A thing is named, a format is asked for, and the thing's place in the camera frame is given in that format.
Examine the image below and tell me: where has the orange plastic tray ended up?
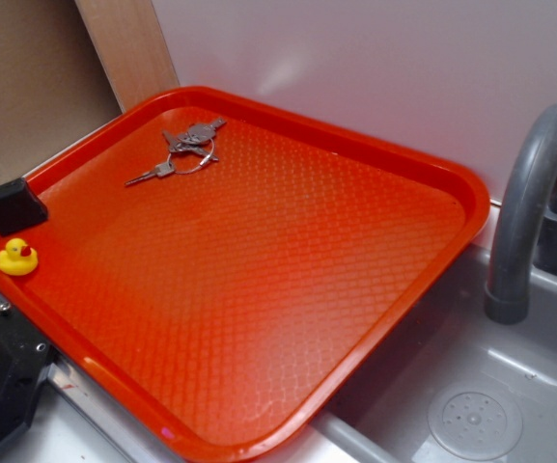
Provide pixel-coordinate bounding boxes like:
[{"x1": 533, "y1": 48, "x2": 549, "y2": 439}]
[{"x1": 0, "y1": 87, "x2": 489, "y2": 462}]

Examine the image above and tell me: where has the silver key bunch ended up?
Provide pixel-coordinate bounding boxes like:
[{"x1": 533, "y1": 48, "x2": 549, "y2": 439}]
[{"x1": 124, "y1": 117, "x2": 227, "y2": 187}]

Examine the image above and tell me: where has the grey plastic sink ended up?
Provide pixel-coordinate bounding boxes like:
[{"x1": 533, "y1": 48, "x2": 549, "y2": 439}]
[{"x1": 0, "y1": 243, "x2": 557, "y2": 463}]

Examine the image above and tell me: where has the wooden plank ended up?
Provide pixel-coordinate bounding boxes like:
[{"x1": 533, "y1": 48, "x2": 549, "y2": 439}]
[{"x1": 76, "y1": 0, "x2": 180, "y2": 111}]

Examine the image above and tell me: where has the yellow rubber duck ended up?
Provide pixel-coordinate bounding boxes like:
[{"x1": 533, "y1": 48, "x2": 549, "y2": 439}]
[{"x1": 0, "y1": 237, "x2": 39, "y2": 276}]

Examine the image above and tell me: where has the round sink drain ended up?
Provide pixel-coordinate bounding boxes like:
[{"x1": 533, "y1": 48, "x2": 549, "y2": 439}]
[{"x1": 427, "y1": 382, "x2": 523, "y2": 461}]

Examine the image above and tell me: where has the grey curved faucet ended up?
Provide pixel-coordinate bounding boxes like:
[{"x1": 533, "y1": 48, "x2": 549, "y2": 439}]
[{"x1": 485, "y1": 104, "x2": 557, "y2": 324}]

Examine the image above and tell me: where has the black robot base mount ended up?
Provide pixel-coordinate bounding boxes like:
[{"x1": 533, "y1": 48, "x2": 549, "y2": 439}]
[{"x1": 0, "y1": 303, "x2": 55, "y2": 451}]

